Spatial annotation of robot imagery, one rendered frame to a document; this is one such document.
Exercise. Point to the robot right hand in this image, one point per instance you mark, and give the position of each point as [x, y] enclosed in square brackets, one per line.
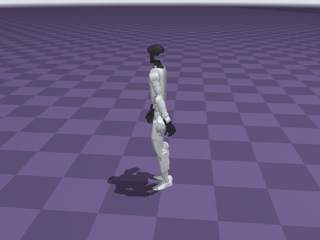
[150, 115]

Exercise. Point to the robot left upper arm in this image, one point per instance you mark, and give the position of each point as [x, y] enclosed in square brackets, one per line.
[154, 77]

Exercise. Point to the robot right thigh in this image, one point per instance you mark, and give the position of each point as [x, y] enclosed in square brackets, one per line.
[165, 144]

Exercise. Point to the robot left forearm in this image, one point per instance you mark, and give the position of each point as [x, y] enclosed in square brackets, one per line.
[162, 109]

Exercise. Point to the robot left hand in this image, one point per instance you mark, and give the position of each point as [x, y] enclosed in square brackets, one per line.
[170, 128]

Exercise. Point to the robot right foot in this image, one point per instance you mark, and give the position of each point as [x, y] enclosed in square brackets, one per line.
[159, 177]

